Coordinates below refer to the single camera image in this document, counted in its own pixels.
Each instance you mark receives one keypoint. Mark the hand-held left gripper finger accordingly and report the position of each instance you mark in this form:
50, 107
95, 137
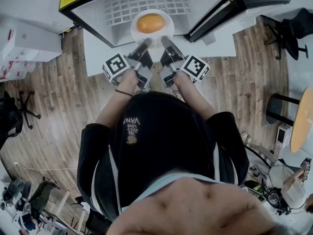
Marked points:
144, 55

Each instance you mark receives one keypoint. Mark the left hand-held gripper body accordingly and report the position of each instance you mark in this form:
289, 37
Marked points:
115, 66

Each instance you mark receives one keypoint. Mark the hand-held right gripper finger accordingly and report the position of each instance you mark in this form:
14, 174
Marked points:
172, 55

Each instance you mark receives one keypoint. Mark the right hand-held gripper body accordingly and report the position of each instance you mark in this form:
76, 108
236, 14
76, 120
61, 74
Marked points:
195, 67

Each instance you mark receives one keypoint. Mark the white round plate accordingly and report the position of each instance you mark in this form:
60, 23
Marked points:
169, 29

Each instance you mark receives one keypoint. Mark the orange bread roll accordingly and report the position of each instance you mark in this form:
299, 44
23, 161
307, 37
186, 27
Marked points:
150, 23

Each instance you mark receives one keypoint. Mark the person's left forearm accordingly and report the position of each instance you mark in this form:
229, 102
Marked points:
115, 109

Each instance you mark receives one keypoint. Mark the person's right forearm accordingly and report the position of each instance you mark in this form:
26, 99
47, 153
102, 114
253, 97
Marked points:
195, 99

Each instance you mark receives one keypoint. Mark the white wire shelf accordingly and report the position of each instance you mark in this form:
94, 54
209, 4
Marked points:
122, 11

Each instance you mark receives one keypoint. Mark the black wrist band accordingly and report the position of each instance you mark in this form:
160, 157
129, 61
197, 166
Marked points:
123, 92

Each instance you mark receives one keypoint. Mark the white table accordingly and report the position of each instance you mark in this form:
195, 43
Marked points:
220, 49

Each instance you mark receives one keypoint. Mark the person's black printed shirt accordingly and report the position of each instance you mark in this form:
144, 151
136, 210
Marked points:
166, 136

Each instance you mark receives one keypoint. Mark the large white cardboard box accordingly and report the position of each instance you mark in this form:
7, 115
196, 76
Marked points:
31, 41

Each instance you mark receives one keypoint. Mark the clear plastic box red latches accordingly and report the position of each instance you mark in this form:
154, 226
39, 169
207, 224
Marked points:
14, 70

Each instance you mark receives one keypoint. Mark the small white appliance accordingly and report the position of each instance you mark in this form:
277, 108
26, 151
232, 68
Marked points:
283, 136

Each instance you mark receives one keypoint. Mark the round wooden table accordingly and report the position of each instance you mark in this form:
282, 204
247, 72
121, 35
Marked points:
303, 121

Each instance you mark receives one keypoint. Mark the light blue face mask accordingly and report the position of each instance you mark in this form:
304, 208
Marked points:
154, 190

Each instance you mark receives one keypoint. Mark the person's face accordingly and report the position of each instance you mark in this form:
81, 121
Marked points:
195, 209

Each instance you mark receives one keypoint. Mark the white office desk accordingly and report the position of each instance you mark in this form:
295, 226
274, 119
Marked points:
61, 204

